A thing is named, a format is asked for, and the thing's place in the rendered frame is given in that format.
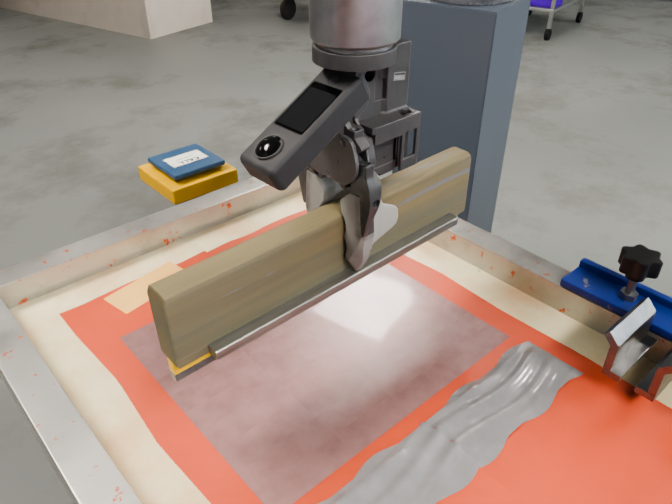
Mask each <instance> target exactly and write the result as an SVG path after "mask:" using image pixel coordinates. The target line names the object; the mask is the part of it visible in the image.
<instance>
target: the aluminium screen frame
mask: <svg viewBox="0 0 672 504"><path fill-rule="evenodd" d="M300 191H301V187H300V181H299V176H298V177H297V178H296V179H295V180H294V181H293V182H292V183H291V185H290V186H289V187H288V188H287V189H286V190H283V191H280V190H277V189H275V188H273V187H272V186H270V185H268V184H266V183H264V182H262V181H261V180H259V179H257V178H255V177H252V178H249V179H247V180H244V181H241V182H238V183H236V184H233V185H230V186H227V187H225V188H222V189H219V190H216V191H214V192H211V193H208V194H206V195H203V196H200V197H197V198H195V199H192V200H189V201H186V202H184V203H181V204H178V205H176V206H173V207H170V208H167V209H165V210H162V211H159V212H156V213H154V214H151V215H148V216H146V217H143V218H140V219H137V220H135V221H132V222H129V223H126V224H124V225H121V226H118V227H116V228H113V229H110V230H107V231H105V232H102V233H99V234H96V235H94V236H91V237H88V238H85V239H83V240H80V241H77V242H75V243H72V244H69V245H66V246H64V247H61V248H58V249H55V250H53V251H50V252H47V253H45V254H42V255H39V256H36V257H34V258H31V259H28V260H25V261H23V262H20V263H17V264H15V265H12V266H9V267H6V268H4V269H1V270H0V376H1V378H2V379H3V381H4V383H5V385H6V386H7V388H8V390H9V391H10V393H11V395H12V397H13V398H14V400H15V402H16V404H17V405H18V407H19V409H20V411H21V412H22V414H23V416H24V417H25V419H26V421H27V423H28V424H29V426H30V428H31V430H32V431H33V433H34V435H35V437H36V438H37V440H38V442H39V443H40V445H41V447H42V449H43V450H44V452H45V454H46V456H47V457H48V459H49V461H50V463H51V464H52V466H53V468H54V469H55V471H56V473H57V475H58V476H59V478H60V480H61V482H62V483H63V485H64V487H65V489H66V490H67V492H68V494H69V495H70V497H71V499H72V501H73V502H74V504H142V503H141V502H140V501H139V499H138V498H137V496H136V495H135V493H134V492H133V490H132V489H131V487H130V486H129V484H128V483H127V481H126V480H125V478H124V477H123V476H122V474H121V473H120V471H119V470H118V468H117V467H116V465H115V464H114V462H113V461H112V459H111V458H110V456H109V455H108V453H107V452H106V451H105V449H104V448H103V446H102V445H101V443H100V442H99V440H98V439H97V437H96V436H95V434H94V433H93V431H92V430H91V428H90V427H89V426H88V424H87V423H86V421H85V420H84V418H83V417H82V415H81V414H80V412H79V411H78V409H77V408H76V406H75V405H74V404H73V402H72V401H71V399H70V398H69V396H68V395H67V393H66V392H65V390H64V389H63V387H62V386H61V384H60V383H59V381H58V380H57V379H56V377H55V376H54V374H53V373H52V371H51V370H50V368H49V367H48V365H47V364H46V362H45V361H44V359H43V358H42V356H41V355H40V354H39V352H38V351H37V349H36V348H35V346H34V345H33V343H32V342H31V340H30V339H29V337H28V336H27V334H26V333H25V331H24V330H23V329H22V327H21V326H20V324H19V323H18V321H17V320H16V318H15V317H14V315H13V314H12V312H11V311H10V309H11V308H13V307H15V306H18V305H20V304H23V303H25V302H28V301H30V300H33V299H35V298H38V297H40V296H43V295H45V294H48V293H50V292H53V291H55V290H58V289H60V288H63V287H65V286H67V285H70V284H72V283H75V282H77V281H80V280H82V279H85V278H87V277H90V276H92V275H95V274H97V273H100V272H102V271H105V270H107V269H110V268H112V267H115V266H117V265H119V264H122V263H124V262H127V261H129V260H132V259H134V258H137V257H139V256H142V255H144V254H147V253H149V252H152V251H154V250H157V249H159V248H162V247H164V246H166V245H169V244H171V243H174V242H176V241H179V240H181V239H184V238H186V237H189V236H191V235H194V234H196V233H199V232H201V231H204V230H206V229H209V228H211V227H214V226H216V225H218V224H221V223H223V222H226V221H228V220H231V219H233V218H236V217H238V216H241V215H243V214H246V213H248V212H251V211H253V210H256V209H258V208H261V207H263V206H266V205H268V204H270V203H273V202H275V201H278V200H280V199H283V198H285V197H288V196H290V195H293V194H295V193H298V192H300ZM428 242H430V243H432V244H434V245H436V246H438V247H440V248H441V249H443V250H445V251H447V252H449V253H451V254H453V255H455V256H456V257H458V258H460V259H462V260H464V261H466V262H468V263H469V264H471V265H473V266H475V267H477V268H479V269H481V270H483V271H484V272H486V273H488V274H490V275H492V276H494V277H496V278H498V279H499V280H501V281H503V282H505V283H507V284H509V285H511V286H513V287H514V288H516V289H518V290H520V291H522V292H524V293H526V294H528V295H529V296H531V297H533V298H535V299H537V300H539V301H541V302H542V303H544V304H546V305H548V306H550V307H552V308H554V309H556V310H557V311H559V312H561V313H563V314H565V315H567V316H569V317H571V318H572V319H574V320H576V321H578V322H580V323H582V324H584V325H586V326H587V327H589V328H591V329H593V330H595V331H597V332H599V333H601V334H602V335H604V333H605V332H606V331H607V330H608V329H609V328H610V327H612V326H613V325H614V324H615V323H616V322H617V321H618V320H619V319H620V318H622V316H620V315H618V314H616V313H614V312H612V311H610V310H608V309H606V308H604V307H602V306H600V305H598V304H596V303H594V302H592V301H590V300H588V299H586V298H585V297H583V296H581V295H579V294H577V293H575V292H573V291H571V290H569V289H567V288H565V287H563V286H561V285H560V282H561V279H562V278H563V277H565V276H566V275H568V274H569V273H570V272H571V271H568V270H566V269H564V268H562V267H560V266H558V265H556V264H554V263H552V262H550V261H548V260H546V259H544V258H541V257H539V256H537V255H535V254H533V253H531V252H529V251H527V250H525V249H523V248H521V247H519V246H517V245H514V244H512V243H510V242H508V241H506V240H504V239H502V238H500V237H498V236H496V235H494V234H492V233H490V232H487V231H485V230H483V229H481V228H479V227H477V226H475V225H473V224H471V223H469V222H467V221H465V220H463V219H460V218H458V222H457V225H455V226H453V227H451V228H450V229H448V230H446V231H444V232H443V233H441V234H439V235H437V236H436V237H434V238H432V239H430V240H429V241H428ZM647 335H649V336H651V337H653V338H655V339H657V343H656V345H655V346H654V347H653V348H652V349H651V350H650V351H649V352H648V353H647V354H646V355H645V356H644V357H645V358H647V359H649V360H651V361H653V362H655V363H658V362H659V361H660V360H661V359H662V358H663V357H664V356H665V355H666V354H667V353H668V352H669V351H670V350H671V348H672V341H670V340H668V339H666V338H664V337H662V336H660V335H658V334H656V333H654V332H652V331H650V330H649V332H648V334H647ZM604 336H605V335H604Z"/></svg>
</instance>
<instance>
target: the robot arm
mask: <svg viewBox="0 0 672 504"><path fill-rule="evenodd" d="M433 1H436V2H439V3H444V4H451V5H461V6H491V5H499V4H504V3H507V2H509V1H510V0H433ZM308 4H309V36H310V38H311V40H312V41H313V42H312V61H313V63H315V64H316V65H318V66H320V67H322V68H324V69H323V70H322V71H321V72H320V73H319V74H318V75H317V76H316V77H315V78H314V79H313V80H312V81H311V82H310V83H309V84H308V85H307V86H306V87H305V88H304V89H303V91H302V92H301V93H300V94H299V95H298V96H297V97H296V98H295V99H294V100H293V101H292V102H291V103H290V104H289V105H288V106H287V107H286V108H285V109H284V110H283V111H282V112H281V113H280V114H279V115H278V116H277V117H276V119H275V120H274V121H273V122H272V123H271V124H270V125H269V126H268V127H267V128H266V129H265V130H264V131H263V132H262V133H261V134H260V135H259V136H258V137H257V138H256V139H255V140H254V141H253V142H252V143H251V144H250V145H249V147H248V148H247V149H246V150H245V151H244V152H243V153H242V154H241V156H240V161H241V163H242V164H243V166H244V167H245V168H246V170H247V171H248V173H249V174H250V175H251V176H253V177H255V178H257V179H259V180H261V181H262V182H264V183H266V184H268V185H270V186H272V187H273V188H275V189H277V190H280V191H283V190H286V189H287V188H288V187H289V186H290V185H291V183H292V182H293V181H294V180H295V179H296V178H297V177H298V176H299V181H300V187H301V192H302V197H303V202H305V203H306V210H307V213H308V212H310V211H312V210H314V209H317V208H319V207H321V206H323V205H325V204H327V203H330V202H332V201H334V200H336V199H338V198H341V197H343V196H345V195H347V194H348V195H347V196H345V197H344V198H342V199H341V201H340V204H341V212H342V214H343V217H344V220H345V224H346V232H345V235H344V238H345V241H346V246H347V250H346V254H345V255H344V256H345V259H346V260H347V261H348V263H349V264H350V265H351V267H352V268H353V269H354V270H355V271H358V270H360V269H361V268H362V267H363V266H364V264H365V263H366V261H367V259H368V257H369V254H370V250H371V249H372V244H373V243H375V242H376V241H377V240H378V239H379V238H380V237H382V236H383V235H384V234H385V233H386V232H387V231H388V230H390V229H391V228H392V227H393V226H394V225H395V224H396V222H397V219H398V209H397V207H396V206H395V205H391V204H385V203H383V202H382V200H381V195H382V186H381V182H380V179H379V177H378V175H379V176H381V175H383V174H386V173H388V172H390V171H392V170H395V167H397V166H398V170H399V171H401V170H404V169H406V168H408V167H411V166H413V165H415V164H417V153H418V141H419V129H420V117H421V112H420V111H418V110H415V109H412V108H409V107H408V106H407V98H408V83H409V69H410V54H411V40H407V39H400V38H401V24H402V7H403V0H308ZM399 39H400V40H399ZM412 129H414V142H413V153H412V154H410V155H407V148H408V134H409V131H410V130H412ZM349 193H350V194H349Z"/></svg>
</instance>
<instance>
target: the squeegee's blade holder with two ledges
mask: <svg viewBox="0 0 672 504"><path fill-rule="evenodd" d="M457 222H458V216H456V215H454V214H452V213H448V214H446V215H444V216H442V217H441V218H439V219H437V220H435V221H433V222H431V223H430V224H428V225H426V226H424V227H422V228H420V229H419V230H417V231H415V232H413V233H411V234H409V235H408V236H406V237H404V238H402V239H400V240H398V241H397V242H395V243H393V244H391V245H389V246H387V247H386V248H384V249H382V250H380V251H378V252H377V253H375V254H373V255H371V256H369V257H368V259H367V261H366V263H365V264H364V266H363V267H362V268H361V269H360V270H358V271H355V270H354V269H353V268H352V267H349V268H347V269H345V270H344V271H342V272H340V273H338V274H336V275H334V276H333V277H331V278H329V279H327V280H325V281H324V282H322V283H320V284H318V285H316V286H314V287H313V288H311V289H309V290H307V291H305V292H303V293H302V294H300V295H298V296H296V297H294V298H292V299H291V300H289V301H287V302H285V303H283V304H281V305H280V306H278V307H276V308H274V309H272V310H270V311H269V312H267V313H265V314H263V315H261V316H260V317H258V318H256V319H254V320H252V321H250V322H249V323H247V324H245V325H243V326H241V327H239V328H238V329H236V330H234V331H232V332H230V333H228V334H227V335H225V336H223V337H221V338H219V339H217V340H216V341H214V342H212V343H210V344H208V347H209V353H210V354H211V355H212V356H213V357H214V358H215V359H216V360H220V359H221V358H223V357H225V356H227V355H228V354H230V353H232V352H234V351H235V350H237V349H239V348H241V347H242V346H244V345H246V344H248V343H250V342H251V341H253V340H255V339H257V338H258V337H260V336H262V335H264V334H265V333H267V332H269V331H271V330H272V329H274V328H276V327H278V326H279V325H281V324H283V323H285V322H286V321H288V320H290V319H292V318H293V317H295V316H297V315H299V314H300V313H302V312H304V311H306V310H307V309H309V308H311V307H313V306H314V305H316V304H318V303H320V302H321V301H323V300H325V299H327V298H329V297H330V296H332V295H334V294H336V293H337V292H339V291H341V290H343V289H344V288H346V287H348V286H350V285H351V284H353V283H355V282H357V281H358V280H360V279H362V278H364V277H365V276H367V275H369V274H371V273H372V272H374V271H376V270H378V269H379V268H381V267H383V266H385V265H386V264H388V263H390V262H392V261H393V260H395V259H397V258H399V257H400V256H402V255H404V254H406V253H407V252H409V251H411V250H413V249H415V248H416V247H418V246H420V245H422V244H423V243H425V242H427V241H429V240H430V239H432V238H434V237H436V236H437V235H439V234H441V233H443V232H444V231H446V230H448V229H450V228H451V227H453V226H455V225H457Z"/></svg>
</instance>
